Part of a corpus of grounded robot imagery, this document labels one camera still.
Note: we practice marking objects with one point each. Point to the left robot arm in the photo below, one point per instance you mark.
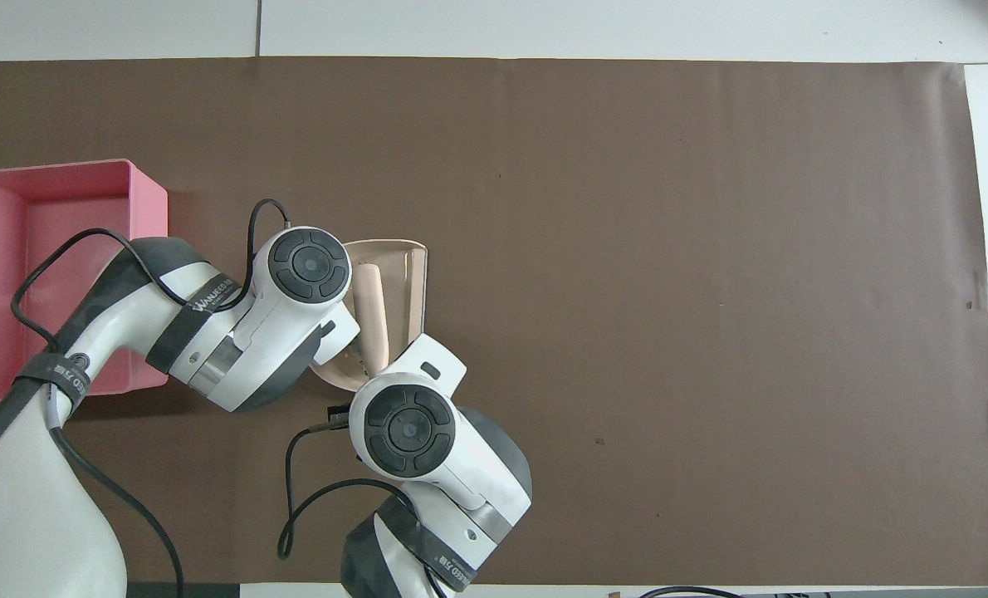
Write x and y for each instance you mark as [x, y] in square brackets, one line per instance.
[21, 498]

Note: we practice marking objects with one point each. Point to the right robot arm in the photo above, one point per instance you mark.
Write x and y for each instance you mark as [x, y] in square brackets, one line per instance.
[461, 465]

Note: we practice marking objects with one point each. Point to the beige dustpan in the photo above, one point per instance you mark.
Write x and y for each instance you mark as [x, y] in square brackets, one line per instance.
[403, 291]

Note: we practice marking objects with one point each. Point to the beige brush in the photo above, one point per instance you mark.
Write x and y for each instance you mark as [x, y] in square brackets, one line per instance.
[371, 311]

